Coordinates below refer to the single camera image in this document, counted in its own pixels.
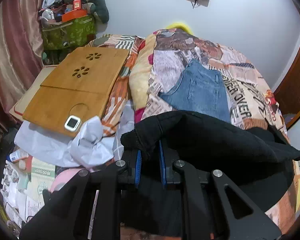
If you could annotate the white plastic bag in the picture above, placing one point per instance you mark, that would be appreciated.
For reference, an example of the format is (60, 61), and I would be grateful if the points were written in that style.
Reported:
(89, 148)

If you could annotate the wooden door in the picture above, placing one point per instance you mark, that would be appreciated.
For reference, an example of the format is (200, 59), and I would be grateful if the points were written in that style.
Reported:
(288, 93)

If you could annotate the striped pink curtain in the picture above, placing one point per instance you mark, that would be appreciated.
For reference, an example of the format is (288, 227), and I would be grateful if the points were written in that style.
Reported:
(21, 47)

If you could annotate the orange box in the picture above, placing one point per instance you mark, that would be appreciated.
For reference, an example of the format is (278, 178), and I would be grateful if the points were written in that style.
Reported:
(74, 14)

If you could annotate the yellow floral pillow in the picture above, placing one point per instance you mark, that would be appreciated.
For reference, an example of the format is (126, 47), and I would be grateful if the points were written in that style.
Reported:
(138, 79)

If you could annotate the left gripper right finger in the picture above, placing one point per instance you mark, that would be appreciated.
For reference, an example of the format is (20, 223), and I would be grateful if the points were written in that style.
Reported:
(213, 206)

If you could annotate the wooden lap desk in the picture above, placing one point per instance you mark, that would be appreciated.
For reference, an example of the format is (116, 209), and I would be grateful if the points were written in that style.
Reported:
(80, 85)

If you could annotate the white digital timer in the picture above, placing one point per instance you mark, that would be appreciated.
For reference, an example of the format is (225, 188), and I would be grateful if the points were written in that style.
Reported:
(73, 123)

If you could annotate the green patterned storage bag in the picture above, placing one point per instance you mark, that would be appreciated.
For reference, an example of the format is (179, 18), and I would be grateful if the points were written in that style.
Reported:
(72, 34)

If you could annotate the yellow round object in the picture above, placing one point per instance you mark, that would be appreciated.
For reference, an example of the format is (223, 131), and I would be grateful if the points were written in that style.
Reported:
(180, 25)

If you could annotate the blue denim jeans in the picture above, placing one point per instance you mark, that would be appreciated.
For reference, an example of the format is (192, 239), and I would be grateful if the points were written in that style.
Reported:
(200, 90)

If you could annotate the printed newspaper pattern blanket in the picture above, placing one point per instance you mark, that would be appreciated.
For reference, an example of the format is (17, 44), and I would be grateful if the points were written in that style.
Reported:
(251, 103)

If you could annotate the grey plush toy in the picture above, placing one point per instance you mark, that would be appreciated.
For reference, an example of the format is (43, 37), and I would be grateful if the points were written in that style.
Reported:
(100, 9)

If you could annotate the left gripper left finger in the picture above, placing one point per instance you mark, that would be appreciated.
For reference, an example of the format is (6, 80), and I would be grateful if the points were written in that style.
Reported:
(87, 206)

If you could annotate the black pants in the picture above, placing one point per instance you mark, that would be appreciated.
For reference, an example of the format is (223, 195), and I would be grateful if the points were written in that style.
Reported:
(259, 161)

